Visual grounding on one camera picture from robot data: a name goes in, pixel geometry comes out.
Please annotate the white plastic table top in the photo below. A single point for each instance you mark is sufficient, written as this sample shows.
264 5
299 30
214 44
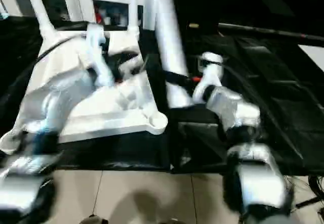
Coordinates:
114 112

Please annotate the black stand rod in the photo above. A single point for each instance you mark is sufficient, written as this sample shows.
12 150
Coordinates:
308 202

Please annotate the small tan label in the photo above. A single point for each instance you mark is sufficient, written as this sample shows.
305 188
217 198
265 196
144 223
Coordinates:
194 25

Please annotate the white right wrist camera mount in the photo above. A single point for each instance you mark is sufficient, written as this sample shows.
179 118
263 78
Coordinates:
211 74

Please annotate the white flat panel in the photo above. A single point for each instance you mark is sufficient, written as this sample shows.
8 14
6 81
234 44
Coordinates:
314 56

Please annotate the black mat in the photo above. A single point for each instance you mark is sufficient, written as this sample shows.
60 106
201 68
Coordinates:
265 94

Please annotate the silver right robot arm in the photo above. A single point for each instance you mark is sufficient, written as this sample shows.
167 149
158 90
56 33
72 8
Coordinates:
253 178

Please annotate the white cup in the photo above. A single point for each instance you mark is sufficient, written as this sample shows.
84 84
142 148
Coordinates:
107 20

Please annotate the white plastic table leg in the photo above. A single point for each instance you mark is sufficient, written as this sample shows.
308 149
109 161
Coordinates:
169 44
38 6
133 6

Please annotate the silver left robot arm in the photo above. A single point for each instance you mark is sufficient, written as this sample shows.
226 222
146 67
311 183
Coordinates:
25 183

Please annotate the black backdrop cloth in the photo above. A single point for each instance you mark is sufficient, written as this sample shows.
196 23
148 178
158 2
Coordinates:
240 1

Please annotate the dark metal rod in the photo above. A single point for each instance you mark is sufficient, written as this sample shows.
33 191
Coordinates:
265 31

